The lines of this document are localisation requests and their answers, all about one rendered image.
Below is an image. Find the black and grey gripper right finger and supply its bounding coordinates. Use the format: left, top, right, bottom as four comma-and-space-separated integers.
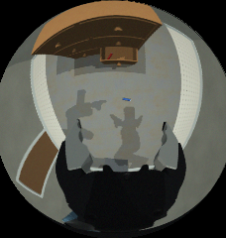
154, 122, 186, 200

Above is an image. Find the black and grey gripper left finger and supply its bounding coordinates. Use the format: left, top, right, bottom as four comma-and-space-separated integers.
56, 119, 93, 204

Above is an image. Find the brown wooden drawer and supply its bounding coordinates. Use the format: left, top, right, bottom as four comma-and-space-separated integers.
100, 47, 138, 66
79, 17, 157, 38
93, 36, 144, 48
35, 26, 88, 54
68, 48, 100, 59
55, 39, 97, 56

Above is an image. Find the brown wooden chest of drawers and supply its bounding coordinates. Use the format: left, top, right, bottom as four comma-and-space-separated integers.
31, 0, 162, 56

